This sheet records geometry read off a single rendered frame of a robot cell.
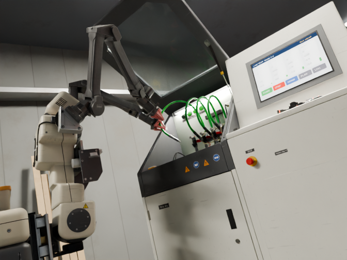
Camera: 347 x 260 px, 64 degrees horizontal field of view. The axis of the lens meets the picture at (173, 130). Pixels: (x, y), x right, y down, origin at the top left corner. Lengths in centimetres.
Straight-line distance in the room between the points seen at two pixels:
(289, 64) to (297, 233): 93
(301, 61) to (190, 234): 117
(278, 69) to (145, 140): 264
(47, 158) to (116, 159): 241
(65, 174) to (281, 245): 107
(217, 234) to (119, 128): 265
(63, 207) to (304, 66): 144
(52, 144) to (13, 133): 222
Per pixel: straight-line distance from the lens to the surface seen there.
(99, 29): 142
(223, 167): 154
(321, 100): 140
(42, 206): 324
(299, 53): 180
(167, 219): 179
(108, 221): 363
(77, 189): 140
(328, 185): 139
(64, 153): 146
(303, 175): 140
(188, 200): 167
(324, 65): 172
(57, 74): 408
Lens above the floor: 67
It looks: 15 degrees up
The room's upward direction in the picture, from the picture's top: 14 degrees counter-clockwise
